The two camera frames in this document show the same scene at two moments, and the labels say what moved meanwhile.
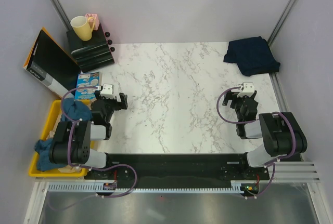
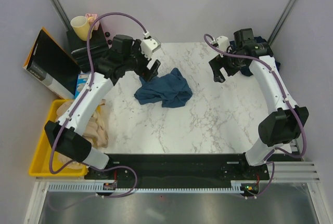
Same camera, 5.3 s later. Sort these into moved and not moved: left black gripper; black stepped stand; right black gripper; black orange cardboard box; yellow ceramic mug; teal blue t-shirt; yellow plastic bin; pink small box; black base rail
Moved: right black gripper; teal blue t-shirt; left black gripper
Not moved: yellow ceramic mug; yellow plastic bin; pink small box; black base rail; black orange cardboard box; black stepped stand
